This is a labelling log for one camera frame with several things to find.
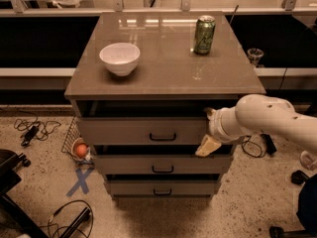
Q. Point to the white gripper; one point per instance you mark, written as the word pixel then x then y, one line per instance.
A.
pixel 215 123

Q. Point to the grey drawer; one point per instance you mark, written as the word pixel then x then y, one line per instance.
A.
pixel 161 160
pixel 158 122
pixel 162 185

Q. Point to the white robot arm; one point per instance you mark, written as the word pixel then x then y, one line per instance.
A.
pixel 259 114

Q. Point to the grey drawer cabinet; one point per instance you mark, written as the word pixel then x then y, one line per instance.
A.
pixel 168 69

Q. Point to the black stand leg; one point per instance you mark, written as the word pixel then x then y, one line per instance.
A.
pixel 270 146

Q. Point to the glass cup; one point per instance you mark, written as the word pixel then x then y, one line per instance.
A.
pixel 254 56

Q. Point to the green soda can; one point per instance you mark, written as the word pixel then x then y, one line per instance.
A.
pixel 204 33

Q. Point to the white bowl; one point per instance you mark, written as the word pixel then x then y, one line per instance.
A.
pixel 120 58

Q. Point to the orange ball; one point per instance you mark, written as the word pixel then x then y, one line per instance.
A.
pixel 81 150

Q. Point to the dark chair right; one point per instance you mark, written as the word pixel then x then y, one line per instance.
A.
pixel 306 211

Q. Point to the blue tape cross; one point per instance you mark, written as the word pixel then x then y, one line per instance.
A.
pixel 81 183

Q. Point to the wire basket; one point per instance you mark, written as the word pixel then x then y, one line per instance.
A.
pixel 72 139

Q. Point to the black power adapter with cable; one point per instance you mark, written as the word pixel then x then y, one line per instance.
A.
pixel 33 128

